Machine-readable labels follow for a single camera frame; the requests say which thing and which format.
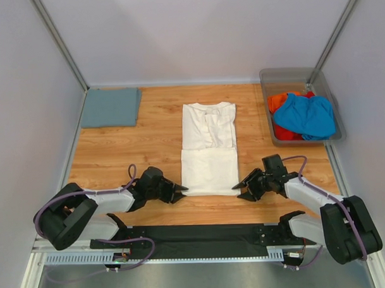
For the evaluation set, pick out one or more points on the clear plastic bin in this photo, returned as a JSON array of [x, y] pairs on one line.
[[275, 81]]

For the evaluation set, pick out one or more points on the corner aluminium post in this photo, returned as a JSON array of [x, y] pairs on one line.
[[334, 37], [48, 22]]

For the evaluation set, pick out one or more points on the white t shirt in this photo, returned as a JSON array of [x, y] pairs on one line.
[[209, 154]]

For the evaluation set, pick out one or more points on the slotted cable duct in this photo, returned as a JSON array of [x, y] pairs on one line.
[[100, 258]]

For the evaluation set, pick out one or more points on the folded grey-blue t shirt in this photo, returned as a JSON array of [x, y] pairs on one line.
[[111, 108]]

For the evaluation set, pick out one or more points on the aluminium frame rail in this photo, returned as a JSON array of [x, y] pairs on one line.
[[332, 233]]

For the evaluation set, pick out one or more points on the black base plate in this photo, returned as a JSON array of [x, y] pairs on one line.
[[214, 241]]

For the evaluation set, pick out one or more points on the red t shirt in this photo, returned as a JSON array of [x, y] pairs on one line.
[[286, 135]]

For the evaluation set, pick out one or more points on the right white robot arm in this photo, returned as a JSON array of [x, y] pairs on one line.
[[326, 204]]

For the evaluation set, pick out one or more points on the left corner aluminium post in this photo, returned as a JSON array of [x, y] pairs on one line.
[[48, 22]]

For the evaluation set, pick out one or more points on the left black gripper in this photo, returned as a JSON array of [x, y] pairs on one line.
[[170, 196]]

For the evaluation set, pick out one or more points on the blue t shirt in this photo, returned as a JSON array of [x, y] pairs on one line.
[[311, 117]]

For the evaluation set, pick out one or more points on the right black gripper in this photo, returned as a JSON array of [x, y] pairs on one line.
[[254, 195]]

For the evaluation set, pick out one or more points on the orange t shirt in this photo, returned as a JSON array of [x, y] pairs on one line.
[[276, 101]]

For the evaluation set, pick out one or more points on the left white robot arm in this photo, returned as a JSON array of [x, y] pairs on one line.
[[77, 213]]

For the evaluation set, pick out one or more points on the right corner aluminium post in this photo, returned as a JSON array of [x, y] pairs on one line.
[[334, 37]]

